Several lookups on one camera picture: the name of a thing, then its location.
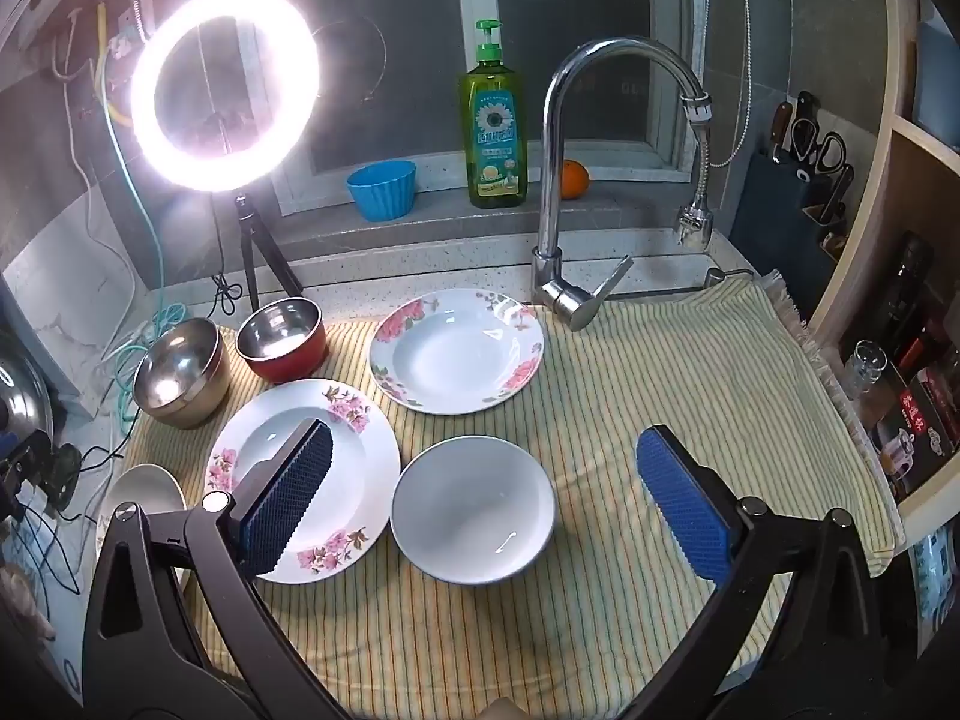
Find metal hose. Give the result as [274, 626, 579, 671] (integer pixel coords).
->
[705, 0, 751, 170]

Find black ring light cable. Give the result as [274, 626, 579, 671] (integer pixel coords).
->
[211, 195, 241, 316]

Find wooden shelf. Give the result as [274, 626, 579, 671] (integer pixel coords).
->
[810, 0, 960, 533]

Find dark bottle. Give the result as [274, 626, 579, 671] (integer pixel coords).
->
[874, 232, 935, 376]

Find person's left hand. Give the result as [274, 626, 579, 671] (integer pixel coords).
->
[0, 566, 57, 642]

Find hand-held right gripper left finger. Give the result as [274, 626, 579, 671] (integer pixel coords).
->
[81, 417, 353, 720]

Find red steel bowl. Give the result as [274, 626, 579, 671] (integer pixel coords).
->
[235, 298, 329, 385]

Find blue ribbed cup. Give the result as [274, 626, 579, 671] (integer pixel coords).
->
[346, 160, 418, 223]

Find black scissors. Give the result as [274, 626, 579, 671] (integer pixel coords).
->
[791, 116, 852, 188]

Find deep floral plate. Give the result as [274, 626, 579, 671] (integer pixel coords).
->
[369, 287, 546, 416]

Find dark knife block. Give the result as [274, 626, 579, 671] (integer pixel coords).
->
[731, 146, 856, 282]

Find dark printed box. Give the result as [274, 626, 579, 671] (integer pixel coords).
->
[874, 367, 960, 503]

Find chrome faucet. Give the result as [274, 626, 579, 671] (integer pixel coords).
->
[531, 36, 713, 332]

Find glass pot lid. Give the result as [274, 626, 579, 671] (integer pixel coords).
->
[0, 349, 57, 481]

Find teal cable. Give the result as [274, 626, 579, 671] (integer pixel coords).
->
[105, 82, 188, 421]

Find wide floral plate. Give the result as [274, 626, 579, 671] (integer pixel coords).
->
[204, 379, 402, 586]

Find drinking glass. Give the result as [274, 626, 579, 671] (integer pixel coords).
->
[844, 340, 890, 398]

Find green dish soap bottle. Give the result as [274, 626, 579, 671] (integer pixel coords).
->
[457, 19, 530, 209]

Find white leaf-patterned bowl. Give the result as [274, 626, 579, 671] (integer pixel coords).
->
[96, 463, 187, 563]

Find gold steel bowl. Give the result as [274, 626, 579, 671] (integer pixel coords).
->
[133, 317, 232, 431]

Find plain white bowl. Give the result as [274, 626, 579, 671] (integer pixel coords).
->
[390, 435, 557, 586]

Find yellow striped cloth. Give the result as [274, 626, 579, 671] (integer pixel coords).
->
[120, 270, 908, 720]

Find white cable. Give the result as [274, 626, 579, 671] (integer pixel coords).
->
[64, 7, 143, 361]

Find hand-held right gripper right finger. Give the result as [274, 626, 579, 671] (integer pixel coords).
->
[622, 424, 923, 720]

